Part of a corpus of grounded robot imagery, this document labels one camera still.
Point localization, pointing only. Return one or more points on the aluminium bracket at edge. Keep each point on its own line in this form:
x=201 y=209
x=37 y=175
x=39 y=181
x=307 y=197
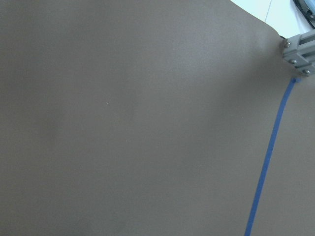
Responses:
x=299 y=51

